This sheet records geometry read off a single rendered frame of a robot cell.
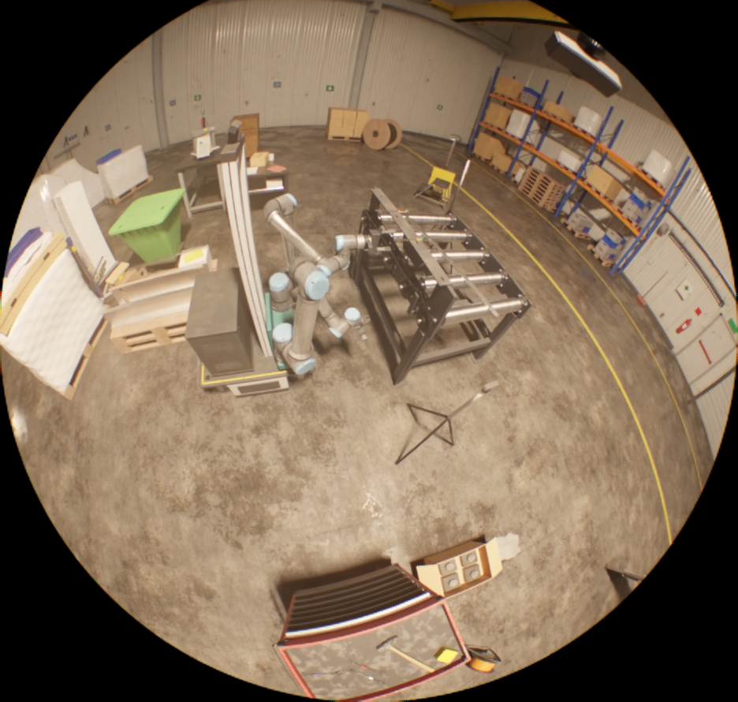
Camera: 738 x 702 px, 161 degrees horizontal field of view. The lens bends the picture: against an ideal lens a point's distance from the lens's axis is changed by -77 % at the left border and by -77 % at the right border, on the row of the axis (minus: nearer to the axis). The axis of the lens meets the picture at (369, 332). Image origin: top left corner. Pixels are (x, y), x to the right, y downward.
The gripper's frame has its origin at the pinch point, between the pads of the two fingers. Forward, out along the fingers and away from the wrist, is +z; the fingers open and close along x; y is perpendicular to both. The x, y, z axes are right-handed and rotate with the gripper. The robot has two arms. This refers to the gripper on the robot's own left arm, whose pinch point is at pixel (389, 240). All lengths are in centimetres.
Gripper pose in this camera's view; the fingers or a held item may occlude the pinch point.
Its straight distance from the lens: 162.6
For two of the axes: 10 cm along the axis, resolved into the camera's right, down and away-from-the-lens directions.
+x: -1.6, 5.7, 8.0
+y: -3.1, -8.0, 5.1
